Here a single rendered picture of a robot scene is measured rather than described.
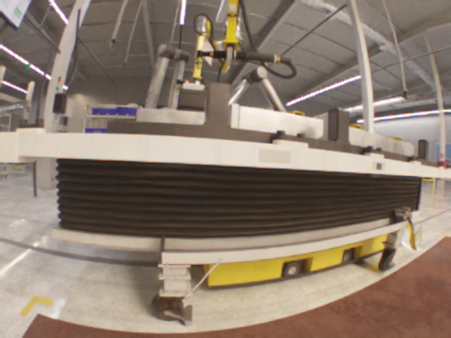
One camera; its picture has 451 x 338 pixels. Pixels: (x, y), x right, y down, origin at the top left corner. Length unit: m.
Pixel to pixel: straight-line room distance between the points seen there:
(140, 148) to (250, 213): 0.62
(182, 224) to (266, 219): 0.40
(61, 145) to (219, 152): 0.43
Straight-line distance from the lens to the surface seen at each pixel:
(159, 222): 0.93
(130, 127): 0.58
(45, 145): 0.64
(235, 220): 0.96
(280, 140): 0.60
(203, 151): 0.52
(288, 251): 0.96
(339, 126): 0.81
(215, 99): 0.60
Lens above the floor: 0.79
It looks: 3 degrees down
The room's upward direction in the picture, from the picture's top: 3 degrees clockwise
